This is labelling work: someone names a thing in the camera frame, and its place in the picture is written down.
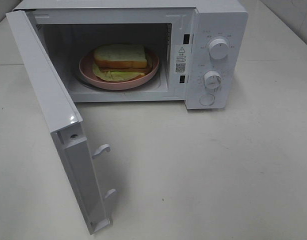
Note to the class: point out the round white door button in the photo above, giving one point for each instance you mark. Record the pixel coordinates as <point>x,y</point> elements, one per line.
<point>207,99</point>

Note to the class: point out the toast sandwich with lettuce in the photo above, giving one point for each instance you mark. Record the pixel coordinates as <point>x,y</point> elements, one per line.
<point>121,57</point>

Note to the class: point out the pink round plate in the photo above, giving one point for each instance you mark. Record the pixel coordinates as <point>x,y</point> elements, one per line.
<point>117,80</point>

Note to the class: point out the white microwave door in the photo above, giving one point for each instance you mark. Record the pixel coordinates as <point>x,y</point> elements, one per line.
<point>65,124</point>

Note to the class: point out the lower white microwave knob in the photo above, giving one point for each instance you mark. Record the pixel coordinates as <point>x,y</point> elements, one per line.
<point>212,79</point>

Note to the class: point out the white microwave knob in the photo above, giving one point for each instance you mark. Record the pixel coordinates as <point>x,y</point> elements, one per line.
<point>218,48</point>
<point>212,79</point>

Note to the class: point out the white microwave oven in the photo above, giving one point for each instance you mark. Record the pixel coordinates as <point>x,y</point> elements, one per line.
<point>178,31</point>

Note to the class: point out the glass microwave turntable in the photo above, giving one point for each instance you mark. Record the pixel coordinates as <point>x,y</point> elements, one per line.
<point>153,84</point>

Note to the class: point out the upper white microwave knob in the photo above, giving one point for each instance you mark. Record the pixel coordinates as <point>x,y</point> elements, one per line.
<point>218,48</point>

